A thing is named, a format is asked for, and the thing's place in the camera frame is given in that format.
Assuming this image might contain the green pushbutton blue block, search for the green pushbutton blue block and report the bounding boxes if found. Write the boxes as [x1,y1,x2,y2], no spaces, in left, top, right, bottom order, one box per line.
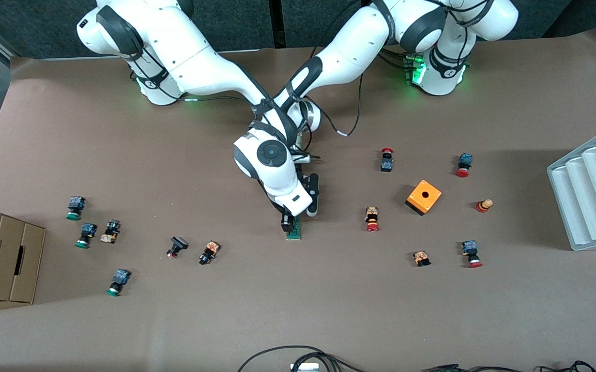
[66,196,87,221]
[74,223,98,249]
[105,268,132,297]

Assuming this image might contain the white ridged plastic tray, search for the white ridged plastic tray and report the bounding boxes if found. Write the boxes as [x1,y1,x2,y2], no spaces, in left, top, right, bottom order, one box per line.
[546,122,596,252]

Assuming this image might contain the black vertical divider strip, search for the black vertical divider strip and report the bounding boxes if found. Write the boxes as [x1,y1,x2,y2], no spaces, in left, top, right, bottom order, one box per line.
[269,0,285,49]

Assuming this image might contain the black pushbutton orange block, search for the black pushbutton orange block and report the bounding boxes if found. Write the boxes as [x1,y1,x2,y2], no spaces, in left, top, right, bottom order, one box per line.
[100,219,121,244]
[198,240,221,266]

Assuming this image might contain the red pushbutton blue block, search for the red pushbutton blue block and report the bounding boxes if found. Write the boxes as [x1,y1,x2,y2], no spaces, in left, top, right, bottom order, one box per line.
[461,240,483,268]
[455,152,473,178]

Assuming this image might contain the orange button enclosure box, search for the orange button enclosure box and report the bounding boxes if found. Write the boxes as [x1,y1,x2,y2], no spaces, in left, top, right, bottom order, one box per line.
[405,179,442,216]

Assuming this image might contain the black square pushbutton red base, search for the black square pushbutton red base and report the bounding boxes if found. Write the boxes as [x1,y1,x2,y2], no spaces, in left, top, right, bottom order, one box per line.
[166,236,190,259]

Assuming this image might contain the black base cable bundle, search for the black base cable bundle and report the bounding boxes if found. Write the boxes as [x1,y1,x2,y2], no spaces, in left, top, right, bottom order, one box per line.
[380,45,413,70]

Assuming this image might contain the black looped cable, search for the black looped cable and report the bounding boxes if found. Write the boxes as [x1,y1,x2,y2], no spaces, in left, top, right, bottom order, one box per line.
[237,345,368,372]

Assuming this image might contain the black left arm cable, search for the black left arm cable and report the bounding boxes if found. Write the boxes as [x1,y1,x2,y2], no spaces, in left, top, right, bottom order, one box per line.
[318,70,365,138]

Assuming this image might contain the brown cardboard box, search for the brown cardboard box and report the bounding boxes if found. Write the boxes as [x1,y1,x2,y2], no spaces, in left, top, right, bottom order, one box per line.
[0,203,47,304]

